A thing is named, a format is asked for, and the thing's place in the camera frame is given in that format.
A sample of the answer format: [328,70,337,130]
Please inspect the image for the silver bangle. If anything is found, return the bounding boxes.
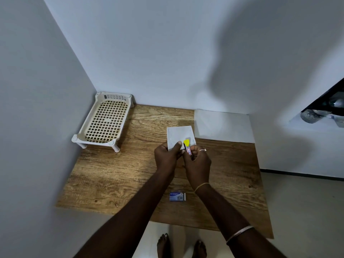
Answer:
[225,225,255,246]

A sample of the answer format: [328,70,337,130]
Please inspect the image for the person's right forearm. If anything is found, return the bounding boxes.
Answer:
[195,183,287,258]

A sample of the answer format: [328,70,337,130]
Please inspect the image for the large white paper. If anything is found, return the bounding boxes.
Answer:
[194,109,255,144]

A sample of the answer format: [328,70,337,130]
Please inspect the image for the person's foot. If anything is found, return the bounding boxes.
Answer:
[191,239,208,258]
[157,233,171,258]

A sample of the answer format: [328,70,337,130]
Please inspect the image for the yellow wrist thread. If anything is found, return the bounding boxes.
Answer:
[194,182,211,194]

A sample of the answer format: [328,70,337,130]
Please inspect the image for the yellow and silver stapler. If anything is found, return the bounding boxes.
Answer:
[183,139,195,161]

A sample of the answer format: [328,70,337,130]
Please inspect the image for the small blue staple box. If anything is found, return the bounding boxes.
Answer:
[169,192,187,202]

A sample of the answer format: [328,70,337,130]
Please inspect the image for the person's left foot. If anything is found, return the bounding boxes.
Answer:
[157,233,171,258]

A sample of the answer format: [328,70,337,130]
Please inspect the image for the person's left forearm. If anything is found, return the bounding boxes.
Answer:
[74,170,175,258]

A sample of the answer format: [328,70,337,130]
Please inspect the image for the person's right foot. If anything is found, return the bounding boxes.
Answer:
[191,239,208,258]

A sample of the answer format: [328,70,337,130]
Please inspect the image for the grey round container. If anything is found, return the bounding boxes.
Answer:
[300,109,332,124]

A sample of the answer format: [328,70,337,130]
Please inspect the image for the small white paper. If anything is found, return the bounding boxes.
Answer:
[166,125,197,151]

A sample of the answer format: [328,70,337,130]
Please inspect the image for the person's left hand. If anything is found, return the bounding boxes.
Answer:
[154,141,185,178]

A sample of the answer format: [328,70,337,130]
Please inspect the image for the white plastic lattice tray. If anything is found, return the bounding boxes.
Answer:
[71,91,135,153]

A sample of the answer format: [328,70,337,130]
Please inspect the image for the person's right hand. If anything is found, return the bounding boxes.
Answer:
[182,145,212,192]

